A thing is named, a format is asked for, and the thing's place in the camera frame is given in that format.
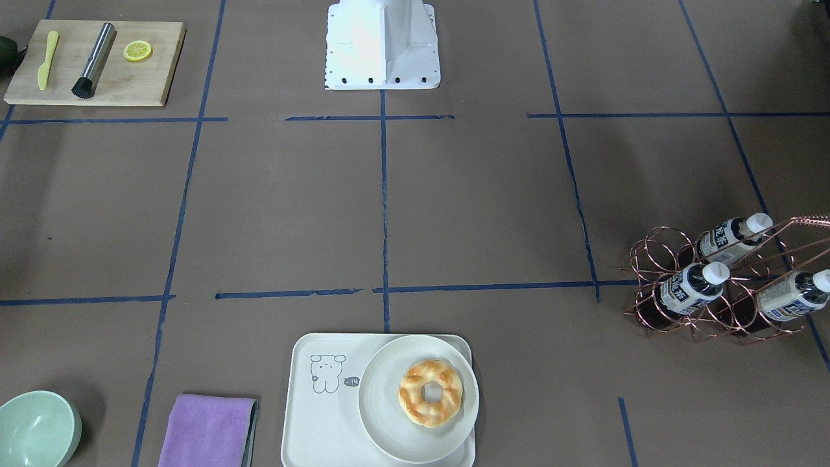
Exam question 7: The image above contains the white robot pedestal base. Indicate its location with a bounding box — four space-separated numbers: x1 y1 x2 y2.
324 1 442 91

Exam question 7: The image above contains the copper wire bottle rack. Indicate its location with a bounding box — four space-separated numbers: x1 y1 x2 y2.
625 215 828 345

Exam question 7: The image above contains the dark green avocado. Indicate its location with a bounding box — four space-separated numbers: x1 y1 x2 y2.
0 36 20 74

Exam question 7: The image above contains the mint green bowl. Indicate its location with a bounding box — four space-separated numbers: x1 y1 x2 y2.
1 390 81 466

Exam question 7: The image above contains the yellow plastic knife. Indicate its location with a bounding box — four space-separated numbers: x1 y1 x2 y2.
38 30 60 91

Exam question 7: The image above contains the beige round plate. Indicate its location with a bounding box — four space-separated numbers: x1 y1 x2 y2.
358 335 480 464

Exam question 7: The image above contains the steel muddler black tip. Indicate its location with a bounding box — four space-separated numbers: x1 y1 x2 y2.
71 23 117 99

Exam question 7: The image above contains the tea bottle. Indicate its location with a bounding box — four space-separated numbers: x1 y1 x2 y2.
756 269 829 322
694 212 774 268
656 262 730 319

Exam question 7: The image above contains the beige tray with bunny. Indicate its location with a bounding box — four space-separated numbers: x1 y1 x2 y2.
281 332 475 466

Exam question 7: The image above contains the purple folded cloth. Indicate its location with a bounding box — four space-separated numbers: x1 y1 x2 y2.
158 394 259 466

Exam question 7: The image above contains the lemon slice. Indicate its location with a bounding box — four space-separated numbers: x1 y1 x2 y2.
122 40 154 63

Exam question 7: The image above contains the glazed twisted donut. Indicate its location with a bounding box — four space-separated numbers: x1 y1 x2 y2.
398 359 464 429

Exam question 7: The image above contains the wooden cutting board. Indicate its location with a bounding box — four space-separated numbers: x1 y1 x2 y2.
4 19 186 106

